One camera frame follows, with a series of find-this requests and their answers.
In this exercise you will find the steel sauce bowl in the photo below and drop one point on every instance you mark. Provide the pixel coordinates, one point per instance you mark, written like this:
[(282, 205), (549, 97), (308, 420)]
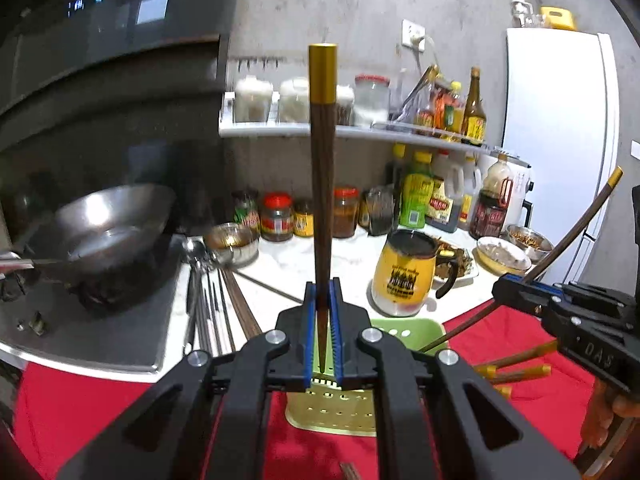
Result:
[(232, 245)]

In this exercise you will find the person's right hand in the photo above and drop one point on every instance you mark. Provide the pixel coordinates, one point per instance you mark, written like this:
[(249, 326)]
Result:
[(602, 420)]

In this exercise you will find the plate of food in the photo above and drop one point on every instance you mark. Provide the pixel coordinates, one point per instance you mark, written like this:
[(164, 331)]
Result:
[(457, 262)]

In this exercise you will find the gas stove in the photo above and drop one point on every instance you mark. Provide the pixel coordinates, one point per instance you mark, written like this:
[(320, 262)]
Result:
[(100, 340)]

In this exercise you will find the red-lidded orange sauce jar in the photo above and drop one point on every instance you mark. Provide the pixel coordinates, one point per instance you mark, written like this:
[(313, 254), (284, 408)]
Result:
[(346, 214)]

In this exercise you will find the dark soy sauce jug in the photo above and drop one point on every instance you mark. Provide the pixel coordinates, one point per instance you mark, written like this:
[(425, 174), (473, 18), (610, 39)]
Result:
[(492, 205)]

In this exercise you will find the white wall socket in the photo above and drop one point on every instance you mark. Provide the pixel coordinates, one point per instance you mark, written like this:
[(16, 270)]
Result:
[(412, 35)]

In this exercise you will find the gold-rimmed bowl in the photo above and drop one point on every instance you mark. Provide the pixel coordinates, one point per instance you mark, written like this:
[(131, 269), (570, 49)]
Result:
[(502, 256)]

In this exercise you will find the yellow oil bottle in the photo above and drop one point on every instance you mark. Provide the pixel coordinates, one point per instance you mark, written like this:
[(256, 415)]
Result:
[(455, 115)]

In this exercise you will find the white rice cooker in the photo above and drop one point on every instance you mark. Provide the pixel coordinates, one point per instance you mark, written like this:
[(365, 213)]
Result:
[(522, 185)]

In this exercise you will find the black range hood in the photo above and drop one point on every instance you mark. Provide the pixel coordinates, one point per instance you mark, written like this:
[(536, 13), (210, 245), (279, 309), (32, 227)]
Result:
[(100, 60)]

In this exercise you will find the green plastic utensil holder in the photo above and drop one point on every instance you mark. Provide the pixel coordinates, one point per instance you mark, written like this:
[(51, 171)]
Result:
[(405, 332)]

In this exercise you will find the bundle of bamboo chopsticks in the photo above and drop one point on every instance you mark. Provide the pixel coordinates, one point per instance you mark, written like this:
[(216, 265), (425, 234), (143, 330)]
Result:
[(245, 310)]

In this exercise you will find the row of brown chopsticks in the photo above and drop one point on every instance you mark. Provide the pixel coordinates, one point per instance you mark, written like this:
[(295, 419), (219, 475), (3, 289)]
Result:
[(530, 372)]

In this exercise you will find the small yellow-label jar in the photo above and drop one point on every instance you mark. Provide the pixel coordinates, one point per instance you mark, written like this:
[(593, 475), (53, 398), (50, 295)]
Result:
[(303, 219)]

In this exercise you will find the gold-tipped wooden chopstick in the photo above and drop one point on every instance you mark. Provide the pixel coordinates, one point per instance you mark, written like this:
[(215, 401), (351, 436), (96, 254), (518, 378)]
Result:
[(580, 225), (322, 185)]

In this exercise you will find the dark bottle with yellow cap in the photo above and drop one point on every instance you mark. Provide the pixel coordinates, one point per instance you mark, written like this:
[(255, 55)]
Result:
[(398, 170)]

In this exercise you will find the clear glass jar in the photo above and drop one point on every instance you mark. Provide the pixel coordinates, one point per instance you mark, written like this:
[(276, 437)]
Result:
[(371, 102)]

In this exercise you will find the steel wok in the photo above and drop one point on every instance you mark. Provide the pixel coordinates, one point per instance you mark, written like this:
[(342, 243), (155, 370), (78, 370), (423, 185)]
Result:
[(110, 230)]

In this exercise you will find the slim oil jug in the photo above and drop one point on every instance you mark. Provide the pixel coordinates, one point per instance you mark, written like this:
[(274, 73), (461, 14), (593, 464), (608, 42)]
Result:
[(471, 192)]

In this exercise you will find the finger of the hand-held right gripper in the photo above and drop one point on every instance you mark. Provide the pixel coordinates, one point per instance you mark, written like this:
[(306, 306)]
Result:
[(520, 296), (565, 289)]

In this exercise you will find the red tablecloth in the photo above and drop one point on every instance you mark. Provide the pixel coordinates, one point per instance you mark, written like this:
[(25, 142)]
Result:
[(65, 400)]

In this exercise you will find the metal hook rail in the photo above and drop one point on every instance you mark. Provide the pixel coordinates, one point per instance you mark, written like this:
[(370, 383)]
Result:
[(257, 63)]

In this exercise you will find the steel bowl with food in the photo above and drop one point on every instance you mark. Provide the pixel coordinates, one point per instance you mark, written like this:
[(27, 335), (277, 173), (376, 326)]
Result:
[(530, 241)]

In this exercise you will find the red-lidded dark sauce jar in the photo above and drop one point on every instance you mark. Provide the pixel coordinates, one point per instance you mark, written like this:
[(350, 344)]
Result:
[(276, 219)]

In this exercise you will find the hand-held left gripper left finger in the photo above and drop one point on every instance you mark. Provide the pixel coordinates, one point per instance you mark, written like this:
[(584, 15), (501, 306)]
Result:
[(311, 340)]

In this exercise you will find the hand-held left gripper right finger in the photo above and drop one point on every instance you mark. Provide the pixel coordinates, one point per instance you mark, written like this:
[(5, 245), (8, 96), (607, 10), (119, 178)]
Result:
[(336, 345)]

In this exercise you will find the metal tongs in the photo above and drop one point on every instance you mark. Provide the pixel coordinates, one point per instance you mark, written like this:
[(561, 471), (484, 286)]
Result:
[(415, 92)]

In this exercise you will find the bundle of metal chopsticks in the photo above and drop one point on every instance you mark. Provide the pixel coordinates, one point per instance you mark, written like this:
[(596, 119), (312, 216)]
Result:
[(215, 310)]

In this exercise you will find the small red-label bottle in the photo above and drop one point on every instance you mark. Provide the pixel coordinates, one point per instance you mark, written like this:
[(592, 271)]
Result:
[(426, 115)]

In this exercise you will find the white-lidded spice jar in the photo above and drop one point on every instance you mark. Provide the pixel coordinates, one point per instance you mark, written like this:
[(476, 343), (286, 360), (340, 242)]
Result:
[(345, 105), (253, 100), (294, 101)]

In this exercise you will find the green-label bottle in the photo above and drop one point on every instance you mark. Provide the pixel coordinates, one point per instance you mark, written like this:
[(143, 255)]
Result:
[(417, 192)]

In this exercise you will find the white wall shelf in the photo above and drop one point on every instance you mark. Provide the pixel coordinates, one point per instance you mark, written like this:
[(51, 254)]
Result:
[(280, 130)]

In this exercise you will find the large oil jug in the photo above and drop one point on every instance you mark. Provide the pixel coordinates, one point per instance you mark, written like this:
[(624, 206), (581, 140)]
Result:
[(445, 200)]

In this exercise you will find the tall brown sauce bottle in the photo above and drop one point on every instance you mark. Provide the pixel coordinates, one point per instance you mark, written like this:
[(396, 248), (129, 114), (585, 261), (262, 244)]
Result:
[(474, 110)]

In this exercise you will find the yellow box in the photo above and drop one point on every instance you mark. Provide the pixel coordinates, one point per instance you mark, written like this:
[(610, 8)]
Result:
[(557, 17)]

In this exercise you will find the white refrigerator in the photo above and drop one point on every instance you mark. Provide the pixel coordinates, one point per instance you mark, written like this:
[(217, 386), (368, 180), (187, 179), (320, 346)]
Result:
[(560, 135)]

